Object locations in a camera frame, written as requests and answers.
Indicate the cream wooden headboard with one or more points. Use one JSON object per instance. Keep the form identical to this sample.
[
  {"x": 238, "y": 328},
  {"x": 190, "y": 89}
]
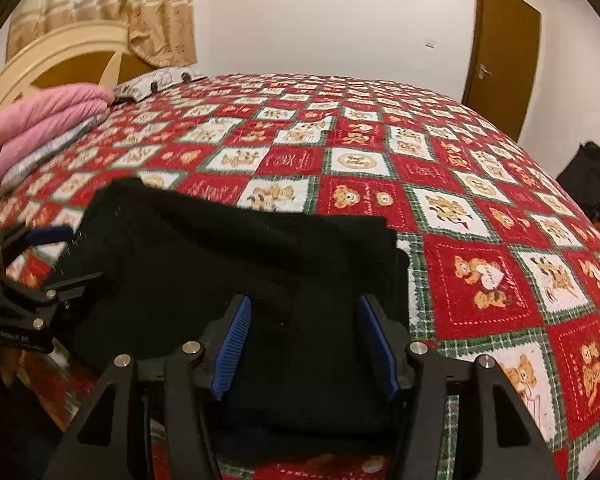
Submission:
[{"x": 55, "y": 50}]

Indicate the pink folded quilt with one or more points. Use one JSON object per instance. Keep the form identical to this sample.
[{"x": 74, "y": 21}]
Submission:
[{"x": 45, "y": 115}]

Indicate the red checkered printed blanket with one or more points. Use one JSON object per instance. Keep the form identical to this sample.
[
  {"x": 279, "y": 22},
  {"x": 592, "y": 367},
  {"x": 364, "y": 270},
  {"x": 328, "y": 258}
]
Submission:
[{"x": 480, "y": 210}]

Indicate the black pants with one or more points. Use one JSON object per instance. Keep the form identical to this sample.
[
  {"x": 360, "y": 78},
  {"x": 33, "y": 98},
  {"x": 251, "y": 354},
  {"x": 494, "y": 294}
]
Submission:
[{"x": 205, "y": 260}]

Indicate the brown wooden door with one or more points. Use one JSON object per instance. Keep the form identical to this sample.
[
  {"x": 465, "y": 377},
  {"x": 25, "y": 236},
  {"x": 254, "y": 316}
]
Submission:
[{"x": 500, "y": 50}]

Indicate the grey patterned folded quilt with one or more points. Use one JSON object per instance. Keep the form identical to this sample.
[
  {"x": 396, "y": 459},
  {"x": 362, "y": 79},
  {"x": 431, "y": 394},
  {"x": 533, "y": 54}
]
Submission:
[{"x": 55, "y": 147}]

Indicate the person's black clothing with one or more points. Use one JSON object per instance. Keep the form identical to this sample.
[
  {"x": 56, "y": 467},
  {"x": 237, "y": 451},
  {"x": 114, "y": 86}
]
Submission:
[{"x": 10, "y": 445}]

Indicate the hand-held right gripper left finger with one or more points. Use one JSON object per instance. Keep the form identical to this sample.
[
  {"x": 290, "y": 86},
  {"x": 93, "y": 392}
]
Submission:
[{"x": 232, "y": 345}]

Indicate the beige patterned curtain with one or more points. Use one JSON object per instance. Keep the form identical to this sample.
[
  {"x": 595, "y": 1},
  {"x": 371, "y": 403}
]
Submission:
[{"x": 105, "y": 0}]

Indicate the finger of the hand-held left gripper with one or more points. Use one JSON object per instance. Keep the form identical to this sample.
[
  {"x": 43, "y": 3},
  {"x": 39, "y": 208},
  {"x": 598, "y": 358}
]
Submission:
[
  {"x": 50, "y": 236},
  {"x": 65, "y": 290}
]

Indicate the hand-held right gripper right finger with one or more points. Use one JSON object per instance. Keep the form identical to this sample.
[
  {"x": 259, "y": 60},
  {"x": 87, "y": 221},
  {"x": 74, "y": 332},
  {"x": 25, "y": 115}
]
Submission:
[{"x": 377, "y": 345}]

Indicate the black bag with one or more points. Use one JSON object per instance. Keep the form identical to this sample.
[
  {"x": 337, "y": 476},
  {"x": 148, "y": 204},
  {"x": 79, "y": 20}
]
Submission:
[{"x": 592, "y": 180}]

